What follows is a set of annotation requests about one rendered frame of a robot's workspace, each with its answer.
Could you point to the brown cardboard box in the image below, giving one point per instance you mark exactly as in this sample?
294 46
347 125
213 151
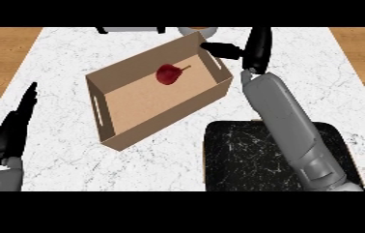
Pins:
157 92

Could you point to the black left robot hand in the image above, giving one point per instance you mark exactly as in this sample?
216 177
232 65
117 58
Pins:
17 127

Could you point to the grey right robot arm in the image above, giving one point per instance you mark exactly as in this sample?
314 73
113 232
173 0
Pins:
285 121

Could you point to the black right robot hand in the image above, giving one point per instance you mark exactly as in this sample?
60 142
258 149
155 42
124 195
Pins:
258 51

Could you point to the grey round bowl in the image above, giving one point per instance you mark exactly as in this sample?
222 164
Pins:
202 31

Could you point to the black marbled tray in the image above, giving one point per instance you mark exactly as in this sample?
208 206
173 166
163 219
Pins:
248 159

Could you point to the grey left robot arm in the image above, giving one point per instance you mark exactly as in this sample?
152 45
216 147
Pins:
11 174

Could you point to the grey appliance with black feet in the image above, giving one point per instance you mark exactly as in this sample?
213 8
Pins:
130 29

